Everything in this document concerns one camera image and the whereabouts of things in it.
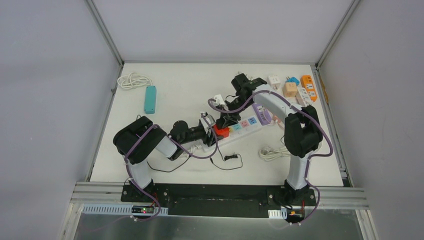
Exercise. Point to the orange power strip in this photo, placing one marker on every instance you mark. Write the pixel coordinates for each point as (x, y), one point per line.
(308, 83)

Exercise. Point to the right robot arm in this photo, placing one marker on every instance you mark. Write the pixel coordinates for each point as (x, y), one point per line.
(302, 130)

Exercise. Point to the red cube socket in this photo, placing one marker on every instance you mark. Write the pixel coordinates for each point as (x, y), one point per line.
(224, 132)

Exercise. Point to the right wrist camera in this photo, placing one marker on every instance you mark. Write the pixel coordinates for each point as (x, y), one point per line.
(218, 102)

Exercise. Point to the small blue adapter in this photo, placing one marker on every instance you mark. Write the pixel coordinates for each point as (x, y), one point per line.
(293, 80)

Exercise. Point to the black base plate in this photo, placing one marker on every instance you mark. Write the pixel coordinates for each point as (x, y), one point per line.
(211, 200)

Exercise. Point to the teal power strip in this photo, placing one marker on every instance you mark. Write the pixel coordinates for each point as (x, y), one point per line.
(150, 100)

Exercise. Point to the white long power strip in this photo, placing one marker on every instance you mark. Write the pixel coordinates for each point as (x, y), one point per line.
(245, 127)

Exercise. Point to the white cube socket with picture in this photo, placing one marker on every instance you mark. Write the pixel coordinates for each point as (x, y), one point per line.
(274, 81)

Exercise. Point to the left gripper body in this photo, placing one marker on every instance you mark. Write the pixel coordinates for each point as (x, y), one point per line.
(209, 135)

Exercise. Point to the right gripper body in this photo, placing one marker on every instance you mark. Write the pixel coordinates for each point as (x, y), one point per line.
(235, 104)

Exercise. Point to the beige cube adapter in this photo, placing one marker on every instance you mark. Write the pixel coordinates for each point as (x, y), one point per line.
(289, 90)

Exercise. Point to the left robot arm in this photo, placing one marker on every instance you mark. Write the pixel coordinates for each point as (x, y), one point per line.
(136, 141)

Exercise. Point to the purple power strip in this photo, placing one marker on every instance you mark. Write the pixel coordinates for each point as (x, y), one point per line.
(262, 113)

